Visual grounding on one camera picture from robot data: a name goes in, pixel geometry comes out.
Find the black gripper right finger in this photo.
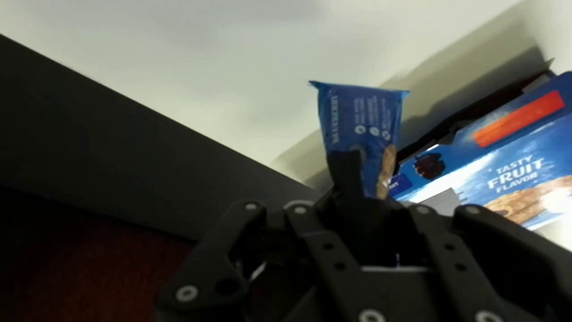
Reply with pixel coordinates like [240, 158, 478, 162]
[382, 199, 572, 322]

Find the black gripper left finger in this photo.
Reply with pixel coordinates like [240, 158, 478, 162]
[156, 153, 376, 322]

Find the blue candy bar wrapper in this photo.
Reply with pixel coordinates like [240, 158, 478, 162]
[312, 81, 410, 199]

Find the blue cereal bar box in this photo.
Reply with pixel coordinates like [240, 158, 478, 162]
[391, 72, 572, 230]

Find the white square table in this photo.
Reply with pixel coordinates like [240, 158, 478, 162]
[0, 0, 572, 253]

